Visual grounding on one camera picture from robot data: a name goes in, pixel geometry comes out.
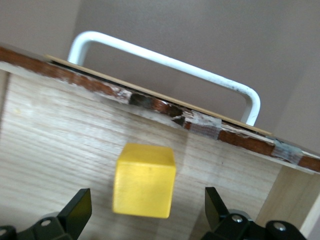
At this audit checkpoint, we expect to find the yellow wooden cube block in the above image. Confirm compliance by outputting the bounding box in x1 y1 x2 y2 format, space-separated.
112 143 177 220

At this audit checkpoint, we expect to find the clear adhesive tape patch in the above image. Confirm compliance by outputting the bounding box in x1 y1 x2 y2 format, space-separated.
189 116 222 139
273 139 303 166

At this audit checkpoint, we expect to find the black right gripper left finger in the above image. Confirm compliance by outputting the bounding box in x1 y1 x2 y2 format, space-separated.
0 188 92 240

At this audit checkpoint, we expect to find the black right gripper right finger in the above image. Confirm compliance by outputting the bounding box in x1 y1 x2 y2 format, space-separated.
201 186 308 240

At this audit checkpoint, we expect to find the wooden drawer with white handle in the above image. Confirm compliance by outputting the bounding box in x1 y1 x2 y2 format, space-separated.
0 30 320 240

